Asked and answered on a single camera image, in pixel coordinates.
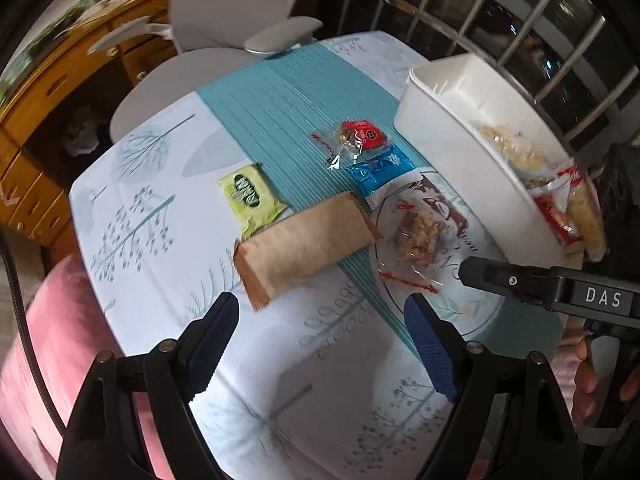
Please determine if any small clear cracker bag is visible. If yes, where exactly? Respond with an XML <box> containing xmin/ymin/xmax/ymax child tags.
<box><xmin>568</xmin><ymin>182</ymin><xmax>606</xmax><ymax>262</ymax></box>

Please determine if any red white cookies package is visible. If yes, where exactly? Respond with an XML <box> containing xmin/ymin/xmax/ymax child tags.
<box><xmin>526</xmin><ymin>158</ymin><xmax>585</xmax><ymax>249</ymax></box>

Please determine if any clear nut cluster packet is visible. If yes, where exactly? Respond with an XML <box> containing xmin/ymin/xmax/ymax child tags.
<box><xmin>376</xmin><ymin>197</ymin><xmax>446</xmax><ymax>294</ymax></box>

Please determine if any brown paper snack bag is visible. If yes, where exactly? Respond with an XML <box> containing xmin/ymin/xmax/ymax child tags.
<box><xmin>233</xmin><ymin>192</ymin><xmax>383</xmax><ymax>311</ymax></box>

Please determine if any clear pastry snack bag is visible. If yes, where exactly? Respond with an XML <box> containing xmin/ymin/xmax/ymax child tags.
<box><xmin>473</xmin><ymin>122</ymin><xmax>552</xmax><ymax>182</ymax></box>

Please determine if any green pineapple cake packet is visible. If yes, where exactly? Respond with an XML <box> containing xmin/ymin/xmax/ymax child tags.
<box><xmin>218</xmin><ymin>164</ymin><xmax>288</xmax><ymax>240</ymax></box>

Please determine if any blue white snack packet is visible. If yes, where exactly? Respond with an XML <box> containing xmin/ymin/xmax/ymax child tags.
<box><xmin>346</xmin><ymin>144</ymin><xmax>416</xmax><ymax>210</ymax></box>

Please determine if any small red snack packet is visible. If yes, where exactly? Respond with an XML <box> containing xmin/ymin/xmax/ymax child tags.
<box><xmin>310</xmin><ymin>119</ymin><xmax>393</xmax><ymax>169</ymax></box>

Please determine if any person right hand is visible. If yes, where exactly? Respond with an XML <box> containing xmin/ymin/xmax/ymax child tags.
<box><xmin>569</xmin><ymin>336</ymin><xmax>640</xmax><ymax>430</ymax></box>

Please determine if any white plastic storage bin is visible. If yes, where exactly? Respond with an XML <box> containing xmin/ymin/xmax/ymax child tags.
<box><xmin>394</xmin><ymin>54</ymin><xmax>601</xmax><ymax>266</ymax></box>

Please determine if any patterned blue white tablecloth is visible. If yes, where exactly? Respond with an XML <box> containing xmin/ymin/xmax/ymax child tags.
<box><xmin>70</xmin><ymin>32</ymin><xmax>567</xmax><ymax>479</ymax></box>

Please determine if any cat under desk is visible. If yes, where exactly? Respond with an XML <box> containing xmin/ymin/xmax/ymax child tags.
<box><xmin>63</xmin><ymin>106</ymin><xmax>100</xmax><ymax>157</ymax></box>

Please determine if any wooden desk with drawers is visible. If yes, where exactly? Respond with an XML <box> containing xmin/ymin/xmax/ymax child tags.
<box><xmin>1</xmin><ymin>0</ymin><xmax>176</xmax><ymax>264</ymax></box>

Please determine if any grey office chair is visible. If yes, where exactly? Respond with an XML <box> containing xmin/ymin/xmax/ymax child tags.
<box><xmin>89</xmin><ymin>0</ymin><xmax>322</xmax><ymax>142</ymax></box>

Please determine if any black camera cable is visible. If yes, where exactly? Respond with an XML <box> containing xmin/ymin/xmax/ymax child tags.
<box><xmin>0</xmin><ymin>228</ymin><xmax>68</xmax><ymax>436</ymax></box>

